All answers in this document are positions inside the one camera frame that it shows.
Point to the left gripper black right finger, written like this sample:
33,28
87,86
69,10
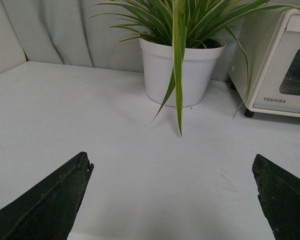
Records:
279,197

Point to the green striped spider plant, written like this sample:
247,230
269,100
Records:
185,24

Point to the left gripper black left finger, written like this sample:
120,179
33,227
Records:
49,209

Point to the cream Toshiba toaster oven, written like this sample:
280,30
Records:
254,37

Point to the white plastic plant pot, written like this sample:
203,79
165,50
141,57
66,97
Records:
193,73

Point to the white backdrop curtain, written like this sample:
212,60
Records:
70,32

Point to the cream glass oven door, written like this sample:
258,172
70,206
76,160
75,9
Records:
281,59

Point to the metal wire oven rack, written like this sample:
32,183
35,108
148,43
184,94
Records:
290,86

